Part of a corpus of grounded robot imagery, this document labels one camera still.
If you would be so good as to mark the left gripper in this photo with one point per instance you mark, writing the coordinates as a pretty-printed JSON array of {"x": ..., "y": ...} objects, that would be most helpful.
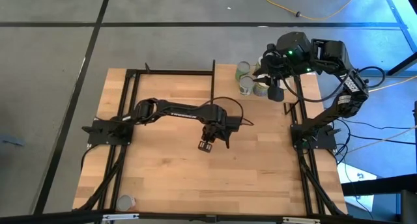
[{"x": 221, "y": 124}]

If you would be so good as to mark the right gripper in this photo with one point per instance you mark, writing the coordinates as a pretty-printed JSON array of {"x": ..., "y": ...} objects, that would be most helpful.
[{"x": 277, "y": 71}]

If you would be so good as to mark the blue cherries can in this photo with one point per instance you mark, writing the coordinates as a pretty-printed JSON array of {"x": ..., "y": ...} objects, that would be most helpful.
[{"x": 260, "y": 92}]

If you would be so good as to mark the white vegetable can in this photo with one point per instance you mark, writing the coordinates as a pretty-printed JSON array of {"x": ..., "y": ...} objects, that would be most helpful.
[{"x": 246, "y": 84}]

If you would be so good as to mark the green can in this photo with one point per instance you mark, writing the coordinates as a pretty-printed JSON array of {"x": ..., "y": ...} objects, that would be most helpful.
[{"x": 242, "y": 68}]

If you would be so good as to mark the orange patterned can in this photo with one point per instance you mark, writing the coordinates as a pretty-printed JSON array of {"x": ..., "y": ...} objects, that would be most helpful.
[{"x": 124, "y": 202}]

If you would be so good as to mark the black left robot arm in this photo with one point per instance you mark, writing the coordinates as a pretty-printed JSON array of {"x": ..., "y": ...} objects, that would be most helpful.
[{"x": 182, "y": 114}]

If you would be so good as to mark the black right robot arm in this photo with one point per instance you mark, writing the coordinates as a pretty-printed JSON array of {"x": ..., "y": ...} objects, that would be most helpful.
[{"x": 350, "y": 87}]

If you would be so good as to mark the white paper sheet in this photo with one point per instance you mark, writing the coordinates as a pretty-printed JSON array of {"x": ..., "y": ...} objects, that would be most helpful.
[{"x": 358, "y": 178}]

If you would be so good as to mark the black stand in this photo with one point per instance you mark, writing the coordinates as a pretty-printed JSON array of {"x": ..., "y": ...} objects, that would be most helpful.
[{"x": 391, "y": 185}]

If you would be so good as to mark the black crossbar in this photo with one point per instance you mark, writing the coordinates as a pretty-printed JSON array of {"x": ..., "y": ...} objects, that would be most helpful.
[{"x": 49, "y": 217}]

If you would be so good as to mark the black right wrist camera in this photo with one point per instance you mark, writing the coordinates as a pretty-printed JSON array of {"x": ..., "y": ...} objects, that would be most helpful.
[{"x": 276, "y": 94}]

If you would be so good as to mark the black aluminium table frame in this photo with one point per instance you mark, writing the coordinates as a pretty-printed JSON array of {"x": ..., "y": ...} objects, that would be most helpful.
[{"x": 179, "y": 72}]

